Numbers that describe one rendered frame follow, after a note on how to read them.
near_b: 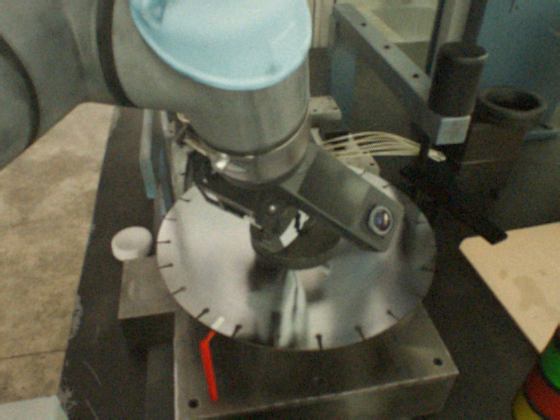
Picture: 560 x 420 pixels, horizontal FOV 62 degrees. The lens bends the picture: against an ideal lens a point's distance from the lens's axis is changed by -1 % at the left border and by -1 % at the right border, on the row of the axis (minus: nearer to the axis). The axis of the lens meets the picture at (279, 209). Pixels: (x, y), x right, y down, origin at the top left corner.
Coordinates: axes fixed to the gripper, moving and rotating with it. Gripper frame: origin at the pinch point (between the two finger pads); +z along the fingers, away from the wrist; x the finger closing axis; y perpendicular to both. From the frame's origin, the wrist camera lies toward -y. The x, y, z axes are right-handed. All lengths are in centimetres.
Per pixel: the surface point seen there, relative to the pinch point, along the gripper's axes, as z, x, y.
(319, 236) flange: 3.4, -1.6, -2.2
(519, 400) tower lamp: -9.1, 6.0, -23.5
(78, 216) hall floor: 140, 6, 113
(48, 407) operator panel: -2.4, 27.3, 12.0
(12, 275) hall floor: 120, 38, 109
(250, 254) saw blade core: 2.8, 4.2, 3.6
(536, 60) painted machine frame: 40, -69, -21
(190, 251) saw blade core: 2.5, 7.2, 9.9
